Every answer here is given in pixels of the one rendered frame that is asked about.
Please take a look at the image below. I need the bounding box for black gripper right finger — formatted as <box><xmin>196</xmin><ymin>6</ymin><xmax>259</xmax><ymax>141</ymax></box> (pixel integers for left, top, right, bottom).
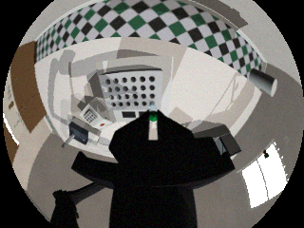
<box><xmin>157</xmin><ymin>109</ymin><xmax>194</xmax><ymax>140</ymax></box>

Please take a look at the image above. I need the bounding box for green tube cap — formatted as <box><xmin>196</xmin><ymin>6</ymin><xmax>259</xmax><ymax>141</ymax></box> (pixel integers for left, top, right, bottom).
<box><xmin>149</xmin><ymin>100</ymin><xmax>157</xmax><ymax>122</ymax></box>

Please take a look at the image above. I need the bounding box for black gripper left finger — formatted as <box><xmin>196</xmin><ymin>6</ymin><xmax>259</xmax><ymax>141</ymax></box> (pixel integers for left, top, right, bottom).
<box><xmin>112</xmin><ymin>109</ymin><xmax>150</xmax><ymax>140</ymax></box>

